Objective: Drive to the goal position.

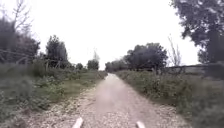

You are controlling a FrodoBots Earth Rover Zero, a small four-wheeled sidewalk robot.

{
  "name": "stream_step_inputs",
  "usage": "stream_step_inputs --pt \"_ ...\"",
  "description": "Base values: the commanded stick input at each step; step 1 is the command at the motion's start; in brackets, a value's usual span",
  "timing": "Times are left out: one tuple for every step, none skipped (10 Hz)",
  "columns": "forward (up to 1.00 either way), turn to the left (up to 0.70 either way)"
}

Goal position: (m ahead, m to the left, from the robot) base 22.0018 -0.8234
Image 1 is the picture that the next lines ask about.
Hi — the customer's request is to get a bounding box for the grass and weeds verge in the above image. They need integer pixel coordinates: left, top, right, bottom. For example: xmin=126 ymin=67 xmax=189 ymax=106
xmin=114 ymin=69 xmax=224 ymax=128
xmin=0 ymin=63 xmax=109 ymax=128

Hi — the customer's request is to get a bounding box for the pale gravel dirt path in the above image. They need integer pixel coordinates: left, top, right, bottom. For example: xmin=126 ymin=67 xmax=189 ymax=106
xmin=20 ymin=72 xmax=188 ymax=128

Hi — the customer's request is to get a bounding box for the small dark tree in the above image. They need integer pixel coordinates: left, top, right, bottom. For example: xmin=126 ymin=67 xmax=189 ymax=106
xmin=86 ymin=58 xmax=100 ymax=71

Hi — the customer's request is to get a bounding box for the round dark tree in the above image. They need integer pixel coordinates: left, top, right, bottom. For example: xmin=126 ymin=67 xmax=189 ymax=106
xmin=123 ymin=42 xmax=169 ymax=72

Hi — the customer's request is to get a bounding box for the bare thin tree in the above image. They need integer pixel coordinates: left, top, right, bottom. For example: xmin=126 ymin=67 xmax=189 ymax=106
xmin=167 ymin=34 xmax=183 ymax=67

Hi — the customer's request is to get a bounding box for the large dark tree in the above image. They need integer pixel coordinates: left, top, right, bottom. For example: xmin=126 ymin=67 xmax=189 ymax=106
xmin=169 ymin=0 xmax=224 ymax=79

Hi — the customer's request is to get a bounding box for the wooden rail fence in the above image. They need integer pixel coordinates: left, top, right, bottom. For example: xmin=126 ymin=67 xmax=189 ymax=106
xmin=0 ymin=48 xmax=64 ymax=69
xmin=151 ymin=63 xmax=224 ymax=76

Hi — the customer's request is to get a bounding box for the row of trees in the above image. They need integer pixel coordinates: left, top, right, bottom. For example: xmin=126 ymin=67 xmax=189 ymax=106
xmin=0 ymin=0 xmax=42 ymax=65

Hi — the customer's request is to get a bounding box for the robot's own part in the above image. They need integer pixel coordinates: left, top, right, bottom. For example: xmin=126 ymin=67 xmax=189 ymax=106
xmin=136 ymin=120 xmax=147 ymax=128
xmin=72 ymin=116 xmax=84 ymax=128

